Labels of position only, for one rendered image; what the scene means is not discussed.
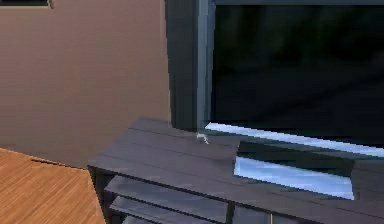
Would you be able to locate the black television set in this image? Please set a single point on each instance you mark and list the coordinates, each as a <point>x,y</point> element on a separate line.
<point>293,66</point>

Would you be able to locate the dark framed wall picture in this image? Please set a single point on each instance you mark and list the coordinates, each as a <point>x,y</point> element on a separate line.
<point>23,2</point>

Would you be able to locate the dark grey television stand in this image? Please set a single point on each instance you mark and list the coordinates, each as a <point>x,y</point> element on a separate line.
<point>166,166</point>

